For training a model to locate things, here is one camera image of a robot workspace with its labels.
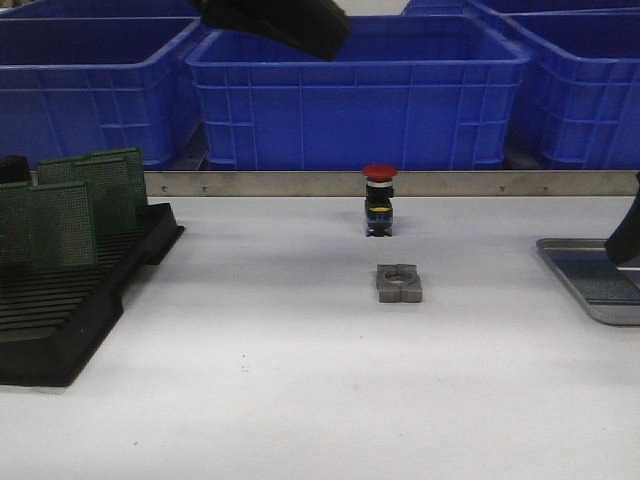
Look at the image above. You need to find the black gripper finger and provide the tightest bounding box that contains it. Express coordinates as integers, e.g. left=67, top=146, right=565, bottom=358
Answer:
left=604, top=193, right=640, bottom=265

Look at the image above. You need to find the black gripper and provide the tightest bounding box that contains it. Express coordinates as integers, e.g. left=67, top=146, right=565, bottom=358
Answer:
left=197, top=0, right=350, bottom=61

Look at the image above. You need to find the green perforated circuit board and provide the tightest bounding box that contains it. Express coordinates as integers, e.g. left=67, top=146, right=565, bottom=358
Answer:
left=26, top=181, right=97, bottom=270
left=1, top=182, right=31, bottom=265
left=72, top=158, right=137, bottom=235
left=89, top=147, right=148, bottom=216
left=550, top=250, right=639, bottom=306
left=37, top=157, right=82, bottom=185

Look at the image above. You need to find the silver metal tray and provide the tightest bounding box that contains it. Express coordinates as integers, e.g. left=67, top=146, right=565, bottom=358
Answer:
left=537, top=238, right=639, bottom=327

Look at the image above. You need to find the black slotted board rack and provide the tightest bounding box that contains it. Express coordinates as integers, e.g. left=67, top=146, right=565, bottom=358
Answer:
left=1, top=156, right=184, bottom=387

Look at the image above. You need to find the blue plastic crate rear right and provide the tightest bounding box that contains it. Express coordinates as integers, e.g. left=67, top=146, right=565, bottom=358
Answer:
left=401, top=0, right=639, bottom=15

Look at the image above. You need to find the blue plastic crate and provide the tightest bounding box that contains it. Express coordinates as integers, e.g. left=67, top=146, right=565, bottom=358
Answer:
left=1, top=17, right=203, bottom=170
left=1, top=0, right=208, bottom=20
left=503, top=12, right=639, bottom=170
left=401, top=0, right=639, bottom=15
left=188, top=15, right=529, bottom=171

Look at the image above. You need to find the red emergency stop button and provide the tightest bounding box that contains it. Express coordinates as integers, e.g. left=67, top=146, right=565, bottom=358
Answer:
left=363, top=164, right=398, bottom=237

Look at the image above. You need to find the grey square metal block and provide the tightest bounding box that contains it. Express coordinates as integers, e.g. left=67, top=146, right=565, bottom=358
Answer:
left=376, top=264, right=423, bottom=303

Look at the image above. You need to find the blue plastic crate rear left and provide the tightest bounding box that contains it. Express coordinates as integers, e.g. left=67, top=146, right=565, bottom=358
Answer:
left=1, top=0, right=208, bottom=20

